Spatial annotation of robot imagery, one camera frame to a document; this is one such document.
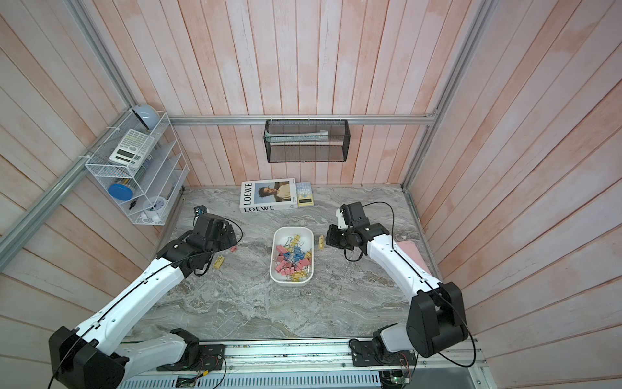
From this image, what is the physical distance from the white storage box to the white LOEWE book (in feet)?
0.43

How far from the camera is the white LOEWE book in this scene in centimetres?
112

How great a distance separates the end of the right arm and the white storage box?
190 millimetres

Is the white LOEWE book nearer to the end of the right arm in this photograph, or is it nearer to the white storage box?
the white storage box

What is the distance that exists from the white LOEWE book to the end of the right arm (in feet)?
1.26

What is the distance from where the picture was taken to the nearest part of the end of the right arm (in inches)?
23.8
